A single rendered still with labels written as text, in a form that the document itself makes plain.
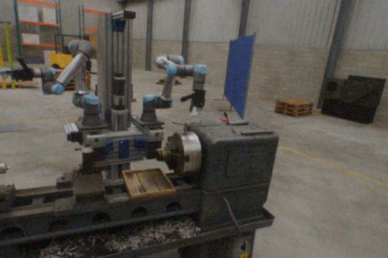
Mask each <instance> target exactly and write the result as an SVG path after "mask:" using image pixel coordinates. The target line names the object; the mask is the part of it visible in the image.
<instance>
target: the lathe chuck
mask: <svg viewBox="0 0 388 258"><path fill-rule="evenodd" d="M174 136H175V142H176V147H177V149H178V150H175V151H170V153H179V154H181V155H183V156H186V155H188V156H189V161H188V162H186V161H179V162H178V161H176V164H175V170H174V173H175V174H176V175H177V176H188V175H192V174H193V173H194V172H195V169H196V163H197V151H196V144H195V140H194V138H193V136H192V134H191V133H190V132H188V131H186V134H183V132H175V133H174ZM189 171H190V173H189V174H186V173H187V172H189Z"/></svg>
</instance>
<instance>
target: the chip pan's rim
mask: <svg viewBox="0 0 388 258"><path fill-rule="evenodd" d="M262 214H263V215H264V217H263V218H260V219H255V220H248V221H245V222H240V223H239V224H238V225H243V224H245V223H248V225H243V226H240V228H241V230H242V233H245V232H248V231H253V230H258V229H262V228H266V227H269V226H272V223H273V221H274V219H276V217H275V216H274V215H272V214H271V213H270V212H268V211H267V210H266V209H265V208H264V207H263V211H262ZM265 218H266V219H268V220H265V221H262V222H255V223H249V222H254V221H257V220H263V219H265ZM234 226H236V225H235V224H234V225H228V226H225V227H220V228H214V229H211V230H205V231H202V230H200V232H201V233H205V234H200V235H197V236H192V237H187V238H183V239H178V240H173V241H170V242H164V243H159V244H156V245H150V246H145V247H142V248H136V249H132V250H126V251H121V252H118V253H114V254H109V255H105V256H99V257H94V258H138V257H142V256H147V255H151V254H156V253H160V252H164V251H169V250H174V249H177V248H182V247H185V246H191V245H195V244H198V243H200V242H206V241H209V240H213V239H219V238H222V237H227V236H232V235H235V234H239V229H238V228H237V227H234ZM228 227H233V228H228ZM223 228H227V229H223ZM221 229H223V230H221ZM215 230H216V231H215ZM209 231H212V232H210V233H206V232H209ZM31 244H32V242H29V245H28V251H27V255H26V258H28V254H29V251H30V245H31Z"/></svg>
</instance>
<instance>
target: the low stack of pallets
mask: <svg viewBox="0 0 388 258"><path fill-rule="evenodd" d="M280 103H282V104H280ZM307 104H310V105H309V106H308V105H307ZM313 106H314V103H313V102H306V101H301V100H300V99H295V98H292V99H280V100H276V106H275V111H274V112H275V113H280V112H283V114H284V115H287V114H294V116H293V117H301V116H306V115H310V114H312V110H313ZM306 108H308V110H306ZM305 112H308V113H307V114H304V113H305ZM298 113H300V115H298Z"/></svg>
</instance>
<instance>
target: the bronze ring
mask: <svg viewBox="0 0 388 258"><path fill-rule="evenodd" d="M169 153H170V151H169V150H166V149H162V150H156V152H155V158H156V161H161V162H163V161H165V162H167V159H168V155H167V154H169Z"/></svg>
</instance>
